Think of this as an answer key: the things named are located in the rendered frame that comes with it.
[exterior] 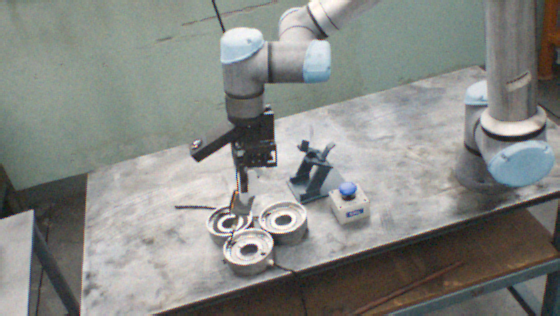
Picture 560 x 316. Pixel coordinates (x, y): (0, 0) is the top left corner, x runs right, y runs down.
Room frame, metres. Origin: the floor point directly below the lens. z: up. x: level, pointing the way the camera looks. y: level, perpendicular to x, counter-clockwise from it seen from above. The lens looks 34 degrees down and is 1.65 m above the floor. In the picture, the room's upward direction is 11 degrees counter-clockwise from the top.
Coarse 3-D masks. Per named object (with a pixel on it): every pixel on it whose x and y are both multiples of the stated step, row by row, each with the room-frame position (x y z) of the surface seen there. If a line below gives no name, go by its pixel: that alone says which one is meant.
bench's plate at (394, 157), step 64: (320, 128) 1.34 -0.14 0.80; (384, 128) 1.28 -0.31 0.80; (448, 128) 1.22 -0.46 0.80; (128, 192) 1.22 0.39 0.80; (192, 192) 1.17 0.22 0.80; (384, 192) 1.02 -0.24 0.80; (448, 192) 0.97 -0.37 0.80; (512, 192) 0.93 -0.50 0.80; (128, 256) 0.97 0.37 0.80; (192, 256) 0.93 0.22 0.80; (320, 256) 0.86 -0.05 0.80
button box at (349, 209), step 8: (336, 192) 1.00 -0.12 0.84; (360, 192) 0.98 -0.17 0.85; (336, 200) 0.97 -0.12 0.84; (344, 200) 0.96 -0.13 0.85; (352, 200) 0.96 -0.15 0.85; (360, 200) 0.95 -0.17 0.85; (368, 200) 0.95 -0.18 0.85; (336, 208) 0.95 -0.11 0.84; (344, 208) 0.94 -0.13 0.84; (352, 208) 0.94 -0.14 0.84; (360, 208) 0.94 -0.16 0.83; (368, 208) 0.94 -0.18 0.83; (336, 216) 0.96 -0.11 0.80; (344, 216) 0.94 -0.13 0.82; (352, 216) 0.94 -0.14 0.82; (360, 216) 0.94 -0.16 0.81; (368, 216) 0.94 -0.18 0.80
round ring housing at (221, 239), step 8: (224, 208) 1.03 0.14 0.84; (224, 216) 1.01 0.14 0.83; (232, 216) 1.00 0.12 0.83; (248, 216) 0.99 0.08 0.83; (208, 224) 0.99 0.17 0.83; (224, 224) 1.00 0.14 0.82; (232, 224) 1.00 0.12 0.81; (240, 224) 0.97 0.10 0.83; (248, 224) 0.95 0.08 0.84; (216, 240) 0.94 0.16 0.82; (224, 240) 0.93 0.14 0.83
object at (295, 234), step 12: (276, 204) 1.01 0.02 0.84; (288, 204) 1.00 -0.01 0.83; (264, 216) 0.98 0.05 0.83; (276, 216) 0.97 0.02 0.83; (288, 216) 0.97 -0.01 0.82; (264, 228) 0.93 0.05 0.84; (276, 228) 0.94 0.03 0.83; (288, 228) 0.93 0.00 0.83; (300, 228) 0.92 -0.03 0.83; (276, 240) 0.91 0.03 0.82; (288, 240) 0.91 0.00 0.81
